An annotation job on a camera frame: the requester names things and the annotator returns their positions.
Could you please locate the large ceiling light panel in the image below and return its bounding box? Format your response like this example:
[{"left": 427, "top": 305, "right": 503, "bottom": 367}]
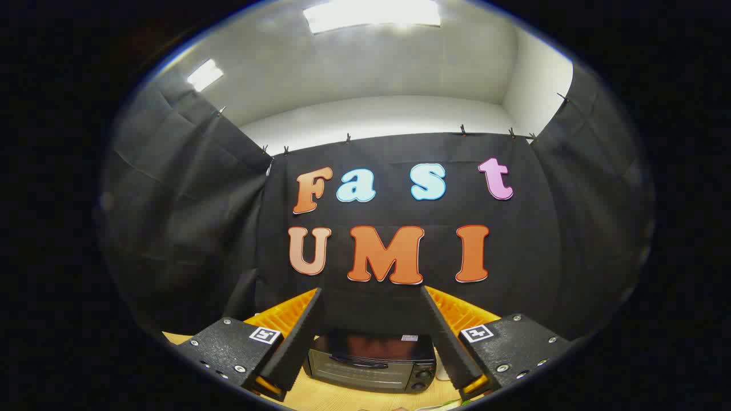
[{"left": 303, "top": 0, "right": 442, "bottom": 34}]

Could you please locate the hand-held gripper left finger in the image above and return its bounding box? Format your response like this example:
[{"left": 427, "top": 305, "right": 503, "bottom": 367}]
[{"left": 168, "top": 287, "right": 324, "bottom": 402}]

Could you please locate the black toaster oven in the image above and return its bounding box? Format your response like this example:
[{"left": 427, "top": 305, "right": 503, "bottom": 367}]
[{"left": 303, "top": 330, "right": 438, "bottom": 394}]

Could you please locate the small ceiling light panel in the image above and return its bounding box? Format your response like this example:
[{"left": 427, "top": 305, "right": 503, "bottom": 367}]
[{"left": 187, "top": 59, "right": 224, "bottom": 92}]

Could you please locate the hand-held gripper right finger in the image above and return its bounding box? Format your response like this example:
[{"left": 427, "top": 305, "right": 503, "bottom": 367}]
[{"left": 421, "top": 284, "right": 573, "bottom": 404}]

